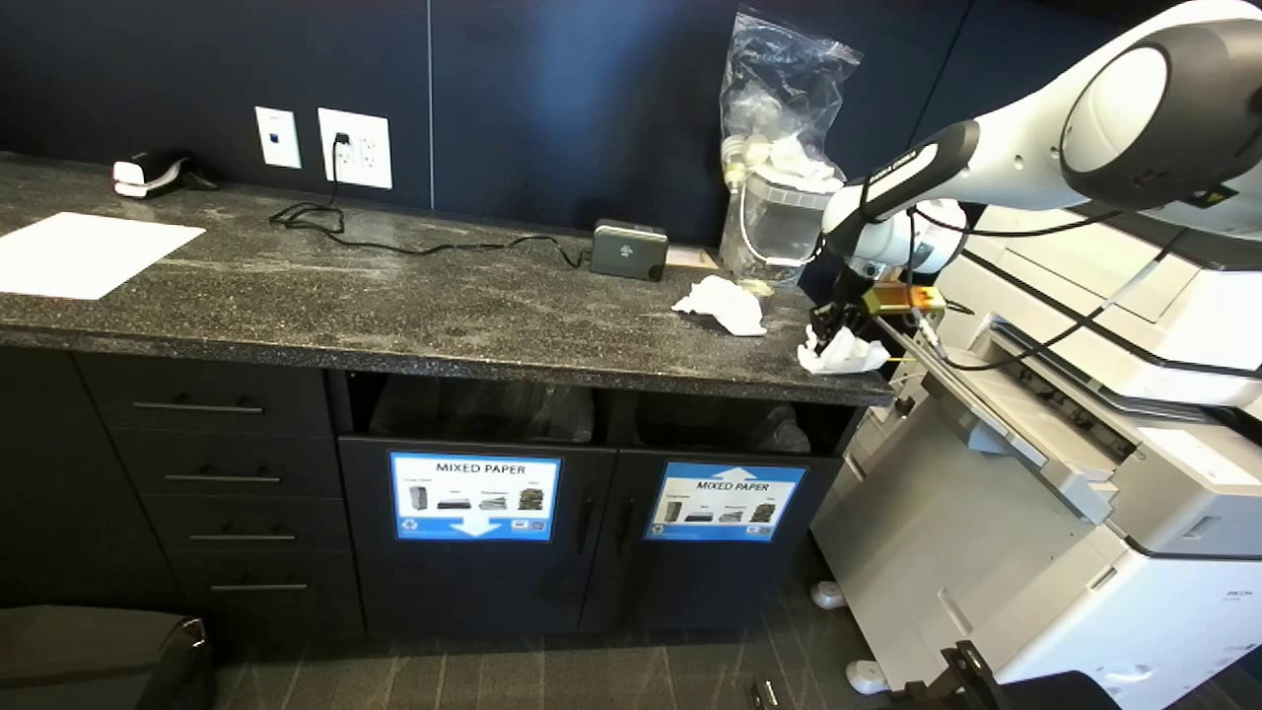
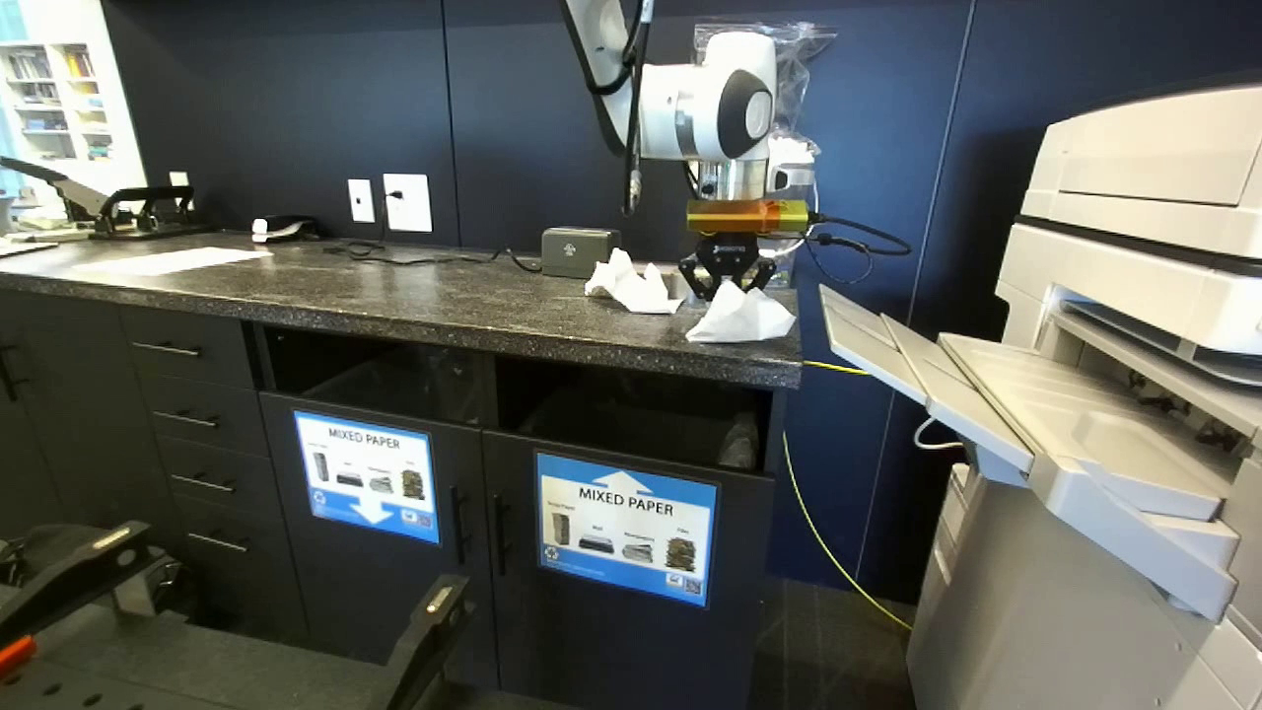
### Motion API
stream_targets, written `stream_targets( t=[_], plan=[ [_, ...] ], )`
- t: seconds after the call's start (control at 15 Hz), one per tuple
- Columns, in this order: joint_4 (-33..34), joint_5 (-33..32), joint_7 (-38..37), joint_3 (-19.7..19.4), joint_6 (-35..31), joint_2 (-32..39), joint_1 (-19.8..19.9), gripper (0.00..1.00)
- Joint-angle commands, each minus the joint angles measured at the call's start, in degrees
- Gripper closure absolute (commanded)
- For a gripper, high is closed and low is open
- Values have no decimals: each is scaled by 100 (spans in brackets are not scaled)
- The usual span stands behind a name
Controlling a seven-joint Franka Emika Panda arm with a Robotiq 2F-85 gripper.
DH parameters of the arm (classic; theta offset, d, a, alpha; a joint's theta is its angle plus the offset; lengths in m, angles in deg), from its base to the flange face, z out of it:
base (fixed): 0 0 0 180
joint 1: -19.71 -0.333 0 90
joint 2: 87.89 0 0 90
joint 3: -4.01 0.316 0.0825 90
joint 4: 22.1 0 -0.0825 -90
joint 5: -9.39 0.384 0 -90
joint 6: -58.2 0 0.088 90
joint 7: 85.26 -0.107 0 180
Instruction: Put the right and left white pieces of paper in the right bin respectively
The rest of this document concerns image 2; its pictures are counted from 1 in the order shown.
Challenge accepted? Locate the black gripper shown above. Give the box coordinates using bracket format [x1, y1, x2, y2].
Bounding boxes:
[675, 235, 785, 304]

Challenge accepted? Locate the clear plastic bucket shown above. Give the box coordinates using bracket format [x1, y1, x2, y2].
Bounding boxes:
[764, 161, 826, 292]

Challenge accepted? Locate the small grey power adapter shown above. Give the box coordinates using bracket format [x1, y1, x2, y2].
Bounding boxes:
[538, 227, 620, 279]

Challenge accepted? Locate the blue label with up arrow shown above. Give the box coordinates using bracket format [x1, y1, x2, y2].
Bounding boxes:
[533, 449, 723, 613]

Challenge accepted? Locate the large white outlet plate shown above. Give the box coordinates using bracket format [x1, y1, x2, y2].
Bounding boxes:
[378, 169, 437, 239]

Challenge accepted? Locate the blue label with down arrow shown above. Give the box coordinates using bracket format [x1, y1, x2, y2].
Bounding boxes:
[290, 407, 447, 550]

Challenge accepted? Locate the large white office printer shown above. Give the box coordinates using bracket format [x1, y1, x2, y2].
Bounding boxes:
[818, 82, 1262, 710]

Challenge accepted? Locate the black heavy-duty hole punch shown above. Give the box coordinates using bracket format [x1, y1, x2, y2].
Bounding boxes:
[0, 153, 223, 245]

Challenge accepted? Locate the plain dark cabinet door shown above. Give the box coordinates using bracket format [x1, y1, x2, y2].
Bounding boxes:
[0, 290, 169, 537]

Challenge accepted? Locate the white bookshelf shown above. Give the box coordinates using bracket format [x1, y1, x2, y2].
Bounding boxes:
[0, 0, 152, 200]

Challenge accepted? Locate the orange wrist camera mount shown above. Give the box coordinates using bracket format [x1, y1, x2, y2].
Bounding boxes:
[683, 195, 818, 243]

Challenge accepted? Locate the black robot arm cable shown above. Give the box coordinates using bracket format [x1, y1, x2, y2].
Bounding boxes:
[566, 0, 917, 262]

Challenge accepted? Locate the white printer cable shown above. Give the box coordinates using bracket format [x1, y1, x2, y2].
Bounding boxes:
[910, 413, 971, 458]

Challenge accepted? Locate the thin yellow cable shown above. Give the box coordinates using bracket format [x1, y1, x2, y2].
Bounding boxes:
[779, 354, 919, 640]

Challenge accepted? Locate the thin black counter cable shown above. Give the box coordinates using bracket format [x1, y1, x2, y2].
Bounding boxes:
[312, 235, 549, 277]

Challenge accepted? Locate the small white wall plate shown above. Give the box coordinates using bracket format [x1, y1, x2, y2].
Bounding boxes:
[344, 174, 378, 231]

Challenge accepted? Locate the dark drawer with handle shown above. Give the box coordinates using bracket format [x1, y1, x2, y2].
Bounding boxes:
[116, 308, 259, 400]
[132, 388, 274, 466]
[162, 511, 308, 634]
[152, 449, 290, 524]

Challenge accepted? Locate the black cart frame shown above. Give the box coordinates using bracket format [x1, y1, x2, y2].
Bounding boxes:
[0, 516, 479, 710]

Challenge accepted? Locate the orange clamp handle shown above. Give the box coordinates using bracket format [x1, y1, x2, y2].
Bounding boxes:
[0, 634, 40, 684]

